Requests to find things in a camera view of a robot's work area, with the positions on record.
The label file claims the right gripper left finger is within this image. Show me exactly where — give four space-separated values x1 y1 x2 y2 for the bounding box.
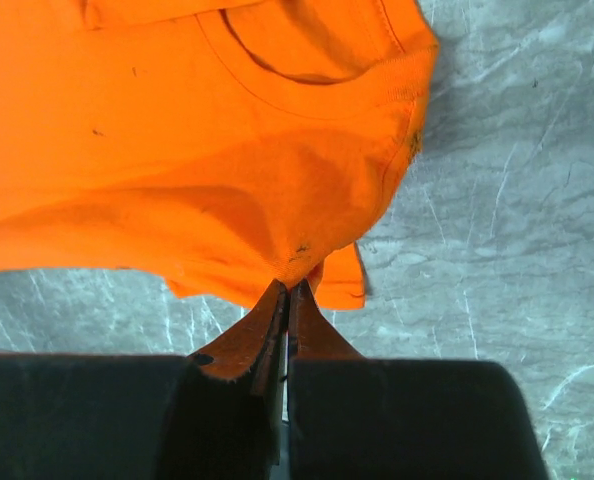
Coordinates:
0 282 288 479

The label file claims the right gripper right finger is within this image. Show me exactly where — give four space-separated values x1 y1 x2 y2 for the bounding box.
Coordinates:
287 282 547 479

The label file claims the orange t shirt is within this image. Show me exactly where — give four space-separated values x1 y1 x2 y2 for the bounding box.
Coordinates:
0 1 439 310

